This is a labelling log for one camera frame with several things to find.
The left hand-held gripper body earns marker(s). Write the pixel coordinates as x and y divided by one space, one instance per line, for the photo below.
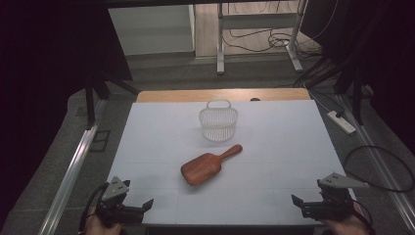
114 209

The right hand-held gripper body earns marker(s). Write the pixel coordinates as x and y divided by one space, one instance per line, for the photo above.
329 209

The wooden hairbrush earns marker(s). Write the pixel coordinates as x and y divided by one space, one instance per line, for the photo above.
200 168

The white plastic basket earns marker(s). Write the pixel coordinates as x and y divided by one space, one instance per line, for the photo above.
218 122

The person's left hand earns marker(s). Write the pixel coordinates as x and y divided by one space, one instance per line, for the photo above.
98 226

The person's right hand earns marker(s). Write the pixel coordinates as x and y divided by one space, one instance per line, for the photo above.
345 227

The white foam board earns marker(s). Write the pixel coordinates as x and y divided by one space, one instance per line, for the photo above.
261 156

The white power strip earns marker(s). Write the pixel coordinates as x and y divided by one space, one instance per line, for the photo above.
342 122

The black tripod stand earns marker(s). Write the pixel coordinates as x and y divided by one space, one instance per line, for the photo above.
89 101
357 94

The small dark round object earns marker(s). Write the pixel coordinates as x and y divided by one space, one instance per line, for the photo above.
255 99

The aluminium floor rail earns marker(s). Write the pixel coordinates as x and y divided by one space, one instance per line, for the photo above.
70 176
385 169

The white metal desk frame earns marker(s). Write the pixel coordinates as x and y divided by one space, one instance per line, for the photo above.
221 49

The white wall panel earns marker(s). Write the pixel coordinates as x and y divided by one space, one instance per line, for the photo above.
150 29

